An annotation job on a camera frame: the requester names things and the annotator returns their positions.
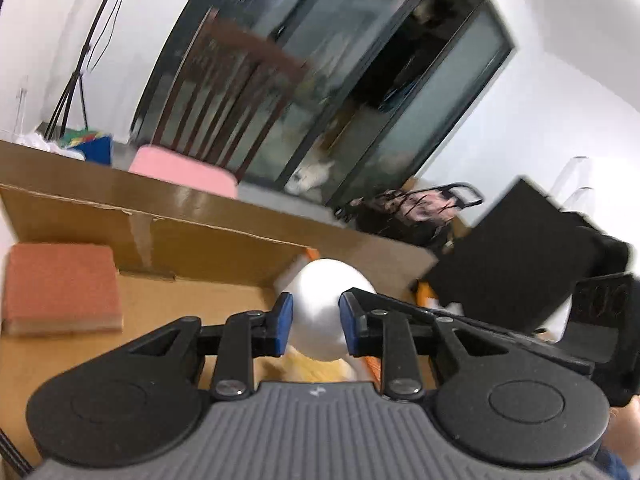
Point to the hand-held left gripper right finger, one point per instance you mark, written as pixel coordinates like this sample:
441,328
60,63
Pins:
348,327

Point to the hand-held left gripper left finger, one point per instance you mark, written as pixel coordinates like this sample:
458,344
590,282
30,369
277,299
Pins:
284,325

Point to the white foam ball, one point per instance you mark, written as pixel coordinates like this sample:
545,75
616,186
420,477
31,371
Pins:
320,300

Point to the red printed cardboard box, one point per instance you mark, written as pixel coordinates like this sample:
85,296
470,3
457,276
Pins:
200,260

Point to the white and yellow plush toy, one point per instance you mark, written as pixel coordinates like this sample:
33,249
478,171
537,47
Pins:
310,367

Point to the black and pink bag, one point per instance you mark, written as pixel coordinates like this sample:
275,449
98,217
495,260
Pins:
400,220

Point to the white fluffy shape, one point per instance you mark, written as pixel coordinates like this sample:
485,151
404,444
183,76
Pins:
310,176

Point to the pink seat cushion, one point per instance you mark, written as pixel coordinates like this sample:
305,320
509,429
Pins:
185,170

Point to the dark framed glass sliding door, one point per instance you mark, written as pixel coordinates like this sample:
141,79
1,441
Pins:
450,85

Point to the orange sponge block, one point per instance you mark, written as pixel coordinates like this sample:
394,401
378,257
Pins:
60,285

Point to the blue box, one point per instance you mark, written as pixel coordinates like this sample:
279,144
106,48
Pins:
97,149

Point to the dark wooden slatted chair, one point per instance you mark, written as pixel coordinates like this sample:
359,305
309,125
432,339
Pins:
250,45

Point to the white plastic bag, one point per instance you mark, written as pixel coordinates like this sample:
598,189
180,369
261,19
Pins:
35,141

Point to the black tripod stand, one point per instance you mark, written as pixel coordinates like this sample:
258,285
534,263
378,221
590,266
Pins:
75,80

